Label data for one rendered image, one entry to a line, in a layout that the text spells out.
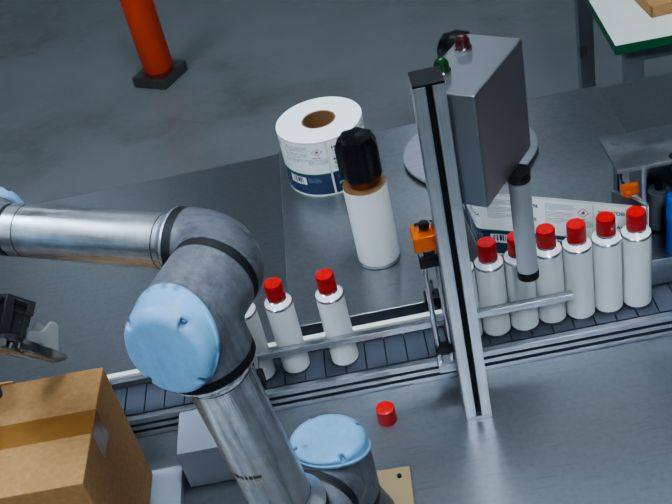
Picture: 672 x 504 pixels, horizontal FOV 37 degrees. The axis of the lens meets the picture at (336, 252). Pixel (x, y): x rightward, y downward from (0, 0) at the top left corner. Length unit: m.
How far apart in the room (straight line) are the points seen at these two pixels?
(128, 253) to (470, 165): 0.50
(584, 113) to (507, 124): 0.97
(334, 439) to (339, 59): 3.50
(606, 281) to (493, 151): 0.46
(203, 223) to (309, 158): 1.03
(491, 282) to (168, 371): 0.76
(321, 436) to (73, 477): 0.36
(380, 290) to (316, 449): 0.60
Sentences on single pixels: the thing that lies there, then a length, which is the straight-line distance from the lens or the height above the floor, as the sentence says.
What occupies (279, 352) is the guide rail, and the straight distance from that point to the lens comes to 1.81.
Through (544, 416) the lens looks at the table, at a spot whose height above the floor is 0.83.
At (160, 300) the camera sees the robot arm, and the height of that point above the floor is 1.48.
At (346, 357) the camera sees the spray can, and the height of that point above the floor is 0.90.
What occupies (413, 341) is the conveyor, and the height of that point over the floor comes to 0.88.
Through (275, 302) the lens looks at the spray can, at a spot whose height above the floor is 1.05.
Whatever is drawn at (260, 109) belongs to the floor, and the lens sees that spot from 4.59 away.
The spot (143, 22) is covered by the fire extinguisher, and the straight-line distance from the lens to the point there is 4.92.
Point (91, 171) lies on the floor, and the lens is 4.53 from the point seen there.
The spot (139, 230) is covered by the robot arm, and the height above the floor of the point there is 1.46.
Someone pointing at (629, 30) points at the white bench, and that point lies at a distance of 2.99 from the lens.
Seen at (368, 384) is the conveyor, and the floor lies 0.85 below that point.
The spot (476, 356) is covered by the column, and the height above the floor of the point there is 0.98.
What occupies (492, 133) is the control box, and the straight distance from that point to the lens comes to 1.46.
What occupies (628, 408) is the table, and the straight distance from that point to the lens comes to 1.81.
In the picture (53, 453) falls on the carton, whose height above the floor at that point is 1.12.
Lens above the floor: 2.16
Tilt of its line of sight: 37 degrees down
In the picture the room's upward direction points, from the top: 14 degrees counter-clockwise
